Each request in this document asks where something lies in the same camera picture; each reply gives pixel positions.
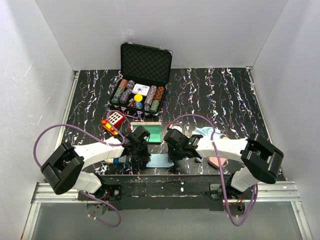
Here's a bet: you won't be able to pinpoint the black poker chip case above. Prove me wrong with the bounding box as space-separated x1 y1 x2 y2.
108 42 173 117

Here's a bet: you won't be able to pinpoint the light blue cloth under sunglasses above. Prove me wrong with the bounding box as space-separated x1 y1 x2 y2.
192 126 221 138

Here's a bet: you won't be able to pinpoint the light blue cleaning cloth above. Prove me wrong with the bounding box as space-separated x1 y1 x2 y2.
146 153 174 168

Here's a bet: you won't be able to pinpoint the red yellow toy bus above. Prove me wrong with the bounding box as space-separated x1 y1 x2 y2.
101 111 125 136

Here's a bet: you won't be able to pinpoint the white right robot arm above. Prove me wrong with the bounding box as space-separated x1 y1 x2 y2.
164 129 284 199

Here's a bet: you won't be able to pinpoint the blue grey brick block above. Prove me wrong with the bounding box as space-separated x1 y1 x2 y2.
104 156 127 165

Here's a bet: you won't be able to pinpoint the grey glasses case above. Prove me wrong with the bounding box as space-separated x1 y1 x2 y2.
131 121 163 145

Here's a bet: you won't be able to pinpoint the white frame sunglasses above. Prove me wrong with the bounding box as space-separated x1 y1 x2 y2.
195 157 203 163

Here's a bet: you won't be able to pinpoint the aluminium front rail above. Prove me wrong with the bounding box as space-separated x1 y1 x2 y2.
21 175 313 240

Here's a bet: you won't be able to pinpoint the pink glasses case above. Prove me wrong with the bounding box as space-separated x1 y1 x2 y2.
208 157 227 169

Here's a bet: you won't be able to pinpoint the white card deck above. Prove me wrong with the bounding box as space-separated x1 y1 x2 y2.
132 83 150 96

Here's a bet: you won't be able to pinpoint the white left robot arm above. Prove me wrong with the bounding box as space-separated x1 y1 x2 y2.
40 126 150 200

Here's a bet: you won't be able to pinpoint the yellow dealer button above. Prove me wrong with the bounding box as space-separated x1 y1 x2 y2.
134 94 143 102

